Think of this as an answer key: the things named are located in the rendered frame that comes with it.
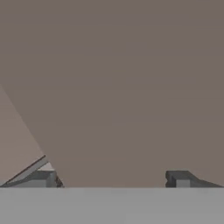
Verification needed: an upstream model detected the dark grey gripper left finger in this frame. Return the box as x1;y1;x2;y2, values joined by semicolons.
0;170;59;188

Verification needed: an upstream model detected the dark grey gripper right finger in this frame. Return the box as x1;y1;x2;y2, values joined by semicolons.
164;170;224;188

